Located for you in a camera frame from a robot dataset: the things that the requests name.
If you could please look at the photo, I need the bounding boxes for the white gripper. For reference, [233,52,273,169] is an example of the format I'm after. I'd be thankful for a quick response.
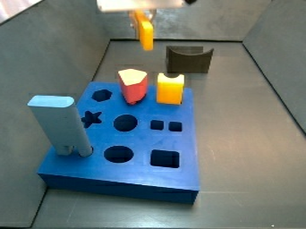
[97,0,187,30]

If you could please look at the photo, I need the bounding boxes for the red pentagon block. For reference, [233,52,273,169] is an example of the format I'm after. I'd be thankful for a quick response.
[119,69,149,105]

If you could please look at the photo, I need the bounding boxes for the blue shape-sorter board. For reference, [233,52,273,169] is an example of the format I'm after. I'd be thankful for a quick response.
[38,82,199,204]

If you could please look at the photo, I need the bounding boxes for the black curved stand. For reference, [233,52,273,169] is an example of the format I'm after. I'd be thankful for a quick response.
[166,46,214,73]

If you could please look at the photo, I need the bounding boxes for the long yellow double-square block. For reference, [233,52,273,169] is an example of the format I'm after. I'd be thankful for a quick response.
[134,11,154,51]

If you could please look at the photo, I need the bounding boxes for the light blue double-round block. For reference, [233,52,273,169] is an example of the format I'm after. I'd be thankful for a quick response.
[28,95,93,157]

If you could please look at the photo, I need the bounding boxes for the short yellow notched block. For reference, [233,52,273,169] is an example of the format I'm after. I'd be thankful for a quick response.
[157,73,185,105]

